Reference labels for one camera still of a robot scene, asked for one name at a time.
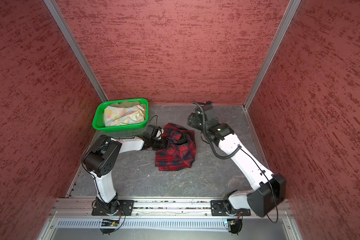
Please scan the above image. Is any red plaid skirt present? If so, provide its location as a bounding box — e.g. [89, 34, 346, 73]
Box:
[155, 123, 197, 171]

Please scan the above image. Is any pastel floral skirt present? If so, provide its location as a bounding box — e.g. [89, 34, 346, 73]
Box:
[103, 104, 147, 127]

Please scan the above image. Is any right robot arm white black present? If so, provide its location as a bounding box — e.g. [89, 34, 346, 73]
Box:
[188, 102, 287, 218]

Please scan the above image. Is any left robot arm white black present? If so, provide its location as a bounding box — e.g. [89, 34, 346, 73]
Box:
[81, 135, 169, 216]

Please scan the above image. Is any olive green garment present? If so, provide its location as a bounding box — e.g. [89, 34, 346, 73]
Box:
[110, 101, 141, 108]

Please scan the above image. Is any green plastic basket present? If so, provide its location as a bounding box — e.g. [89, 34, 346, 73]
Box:
[93, 98, 149, 133]

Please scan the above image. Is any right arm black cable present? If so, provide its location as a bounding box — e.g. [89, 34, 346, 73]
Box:
[191, 101, 280, 224]

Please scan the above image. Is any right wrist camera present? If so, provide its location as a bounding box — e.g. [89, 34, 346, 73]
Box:
[200, 101, 214, 113]

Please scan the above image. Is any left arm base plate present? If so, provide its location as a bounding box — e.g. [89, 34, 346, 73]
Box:
[92, 198, 135, 217]

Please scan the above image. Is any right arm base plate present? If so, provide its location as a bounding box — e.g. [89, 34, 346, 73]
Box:
[210, 200, 251, 217]

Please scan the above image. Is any slotted cable duct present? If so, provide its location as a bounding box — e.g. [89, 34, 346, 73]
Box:
[57, 219, 228, 231]

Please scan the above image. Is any right aluminium corner post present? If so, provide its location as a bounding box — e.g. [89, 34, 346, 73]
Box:
[244, 0, 301, 111]

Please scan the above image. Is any aluminium corner post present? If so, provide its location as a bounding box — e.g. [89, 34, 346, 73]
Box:
[244, 0, 301, 111]
[43, 0, 109, 102]

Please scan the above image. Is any left aluminium corner post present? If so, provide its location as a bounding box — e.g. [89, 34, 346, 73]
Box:
[43, 0, 109, 102]

